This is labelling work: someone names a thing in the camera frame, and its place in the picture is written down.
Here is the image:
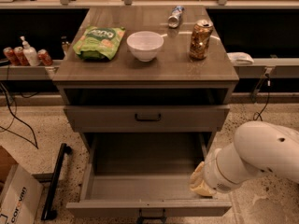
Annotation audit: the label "white soap dispenser bottle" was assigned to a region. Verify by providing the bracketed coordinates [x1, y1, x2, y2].
[21, 36, 40, 66]

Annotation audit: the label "lying blue silver can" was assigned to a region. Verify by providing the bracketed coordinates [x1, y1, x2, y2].
[168, 6, 184, 28]

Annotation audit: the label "white folded cloth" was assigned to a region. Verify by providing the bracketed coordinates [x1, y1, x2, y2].
[227, 52, 254, 65]

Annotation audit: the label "grey top drawer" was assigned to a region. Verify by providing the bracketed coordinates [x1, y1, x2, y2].
[64, 105, 230, 133]

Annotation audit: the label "grey drawer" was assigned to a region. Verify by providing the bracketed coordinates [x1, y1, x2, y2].
[64, 105, 230, 133]
[66, 133, 231, 223]

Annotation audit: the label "white bowl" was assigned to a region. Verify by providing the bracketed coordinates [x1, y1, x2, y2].
[126, 31, 164, 62]

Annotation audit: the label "red can right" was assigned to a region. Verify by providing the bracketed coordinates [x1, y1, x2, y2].
[37, 49, 53, 66]

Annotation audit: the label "black metal bar stand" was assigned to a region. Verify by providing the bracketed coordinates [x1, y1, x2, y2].
[41, 143, 72, 220]

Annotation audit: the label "red can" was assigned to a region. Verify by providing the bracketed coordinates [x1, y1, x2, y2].
[3, 47, 20, 65]
[14, 47, 29, 66]
[37, 49, 53, 66]

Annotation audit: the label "black cable right floor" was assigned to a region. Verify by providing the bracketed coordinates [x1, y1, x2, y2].
[252, 73, 271, 122]

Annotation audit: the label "grey shelf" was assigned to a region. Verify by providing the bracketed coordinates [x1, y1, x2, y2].
[0, 60, 62, 81]
[235, 58, 299, 78]

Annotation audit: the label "grey shelf right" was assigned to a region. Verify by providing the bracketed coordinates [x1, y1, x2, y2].
[235, 58, 299, 78]

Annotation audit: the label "black cable left floor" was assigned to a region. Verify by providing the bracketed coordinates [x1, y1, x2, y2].
[0, 81, 40, 150]

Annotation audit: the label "green chip bag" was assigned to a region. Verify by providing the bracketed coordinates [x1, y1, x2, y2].
[73, 26, 125, 61]

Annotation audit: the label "gold soda can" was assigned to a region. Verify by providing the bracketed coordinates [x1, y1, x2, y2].
[189, 20, 214, 60]

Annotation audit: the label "grey cabinet frame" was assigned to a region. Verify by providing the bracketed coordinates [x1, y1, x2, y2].
[53, 6, 238, 146]

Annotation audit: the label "small dark bottle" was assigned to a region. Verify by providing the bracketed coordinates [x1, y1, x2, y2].
[61, 36, 70, 56]

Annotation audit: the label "black cable floor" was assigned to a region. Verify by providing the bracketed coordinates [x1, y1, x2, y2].
[252, 73, 271, 122]
[0, 81, 40, 150]

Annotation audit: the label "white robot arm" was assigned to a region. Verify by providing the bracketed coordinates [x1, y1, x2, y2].
[190, 121, 299, 197]

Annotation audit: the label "red can far left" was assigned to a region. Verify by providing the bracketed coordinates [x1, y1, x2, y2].
[3, 47, 20, 65]

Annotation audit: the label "cardboard box with white label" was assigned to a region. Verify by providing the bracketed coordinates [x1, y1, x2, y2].
[0, 147, 43, 224]

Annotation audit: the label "grey shelf left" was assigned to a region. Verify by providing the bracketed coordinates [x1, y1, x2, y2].
[0, 60, 62, 81]

